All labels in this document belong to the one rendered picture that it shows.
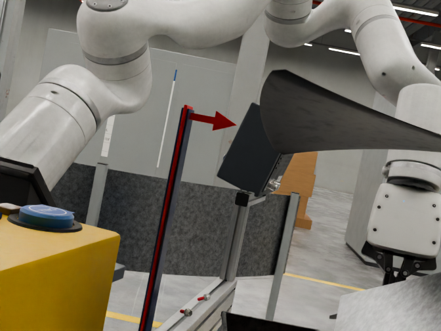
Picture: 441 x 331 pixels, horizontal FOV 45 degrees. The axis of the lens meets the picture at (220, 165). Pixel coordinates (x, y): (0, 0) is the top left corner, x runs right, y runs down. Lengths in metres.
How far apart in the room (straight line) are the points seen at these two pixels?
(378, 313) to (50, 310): 0.37
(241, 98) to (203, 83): 1.81
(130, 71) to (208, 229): 1.44
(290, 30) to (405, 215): 0.51
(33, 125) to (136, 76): 0.25
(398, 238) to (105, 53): 0.56
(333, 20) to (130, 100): 0.44
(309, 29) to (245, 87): 3.61
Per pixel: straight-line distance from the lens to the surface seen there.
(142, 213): 2.22
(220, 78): 6.50
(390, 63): 0.96
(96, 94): 0.89
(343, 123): 0.59
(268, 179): 1.21
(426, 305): 0.59
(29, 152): 0.80
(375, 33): 1.02
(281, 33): 1.18
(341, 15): 1.13
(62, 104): 0.85
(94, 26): 0.94
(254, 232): 2.50
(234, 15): 1.06
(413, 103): 0.87
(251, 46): 4.81
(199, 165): 6.48
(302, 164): 8.56
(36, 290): 0.35
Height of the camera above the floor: 1.16
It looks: 3 degrees down
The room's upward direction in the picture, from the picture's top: 11 degrees clockwise
